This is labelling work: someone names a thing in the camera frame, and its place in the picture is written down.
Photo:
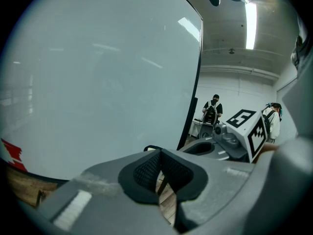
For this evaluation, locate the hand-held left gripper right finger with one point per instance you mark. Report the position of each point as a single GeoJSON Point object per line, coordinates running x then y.
{"type": "Point", "coordinates": [220, 180]}

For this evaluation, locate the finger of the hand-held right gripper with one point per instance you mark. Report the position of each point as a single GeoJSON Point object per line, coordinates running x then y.
{"type": "Point", "coordinates": [220, 155]}
{"type": "Point", "coordinates": [207, 139]}

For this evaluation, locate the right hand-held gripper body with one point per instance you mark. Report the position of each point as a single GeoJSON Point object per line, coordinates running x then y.
{"type": "Point", "coordinates": [244, 131]}

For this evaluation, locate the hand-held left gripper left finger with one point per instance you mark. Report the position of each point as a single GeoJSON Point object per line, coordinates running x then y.
{"type": "Point", "coordinates": [97, 192]}

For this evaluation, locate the white eraser block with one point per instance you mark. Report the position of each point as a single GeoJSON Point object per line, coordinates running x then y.
{"type": "Point", "coordinates": [151, 149]}

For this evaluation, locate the person's right forearm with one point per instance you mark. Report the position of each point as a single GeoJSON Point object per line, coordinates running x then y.
{"type": "Point", "coordinates": [269, 148]}

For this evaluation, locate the whiteboard with black stand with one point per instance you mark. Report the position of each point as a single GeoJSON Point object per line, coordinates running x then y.
{"type": "Point", "coordinates": [97, 82]}

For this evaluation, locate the white table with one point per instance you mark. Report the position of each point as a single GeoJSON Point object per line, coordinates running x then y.
{"type": "Point", "coordinates": [195, 128]}

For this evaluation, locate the black hard-shell backpack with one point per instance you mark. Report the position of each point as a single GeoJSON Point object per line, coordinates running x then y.
{"type": "Point", "coordinates": [266, 126]}

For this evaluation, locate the grey hard-shell backpack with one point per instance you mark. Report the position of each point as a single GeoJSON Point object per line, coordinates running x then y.
{"type": "Point", "coordinates": [210, 116]}

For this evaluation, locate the white ceiling pipes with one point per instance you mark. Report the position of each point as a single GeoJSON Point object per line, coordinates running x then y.
{"type": "Point", "coordinates": [244, 70]}

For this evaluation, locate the small ceiling fixture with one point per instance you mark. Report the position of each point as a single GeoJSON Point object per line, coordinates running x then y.
{"type": "Point", "coordinates": [231, 51]}

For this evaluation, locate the red sticker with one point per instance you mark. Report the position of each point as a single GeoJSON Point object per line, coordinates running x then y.
{"type": "Point", "coordinates": [12, 153]}

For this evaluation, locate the ceiling light bar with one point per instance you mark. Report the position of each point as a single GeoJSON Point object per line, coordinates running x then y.
{"type": "Point", "coordinates": [250, 26]}

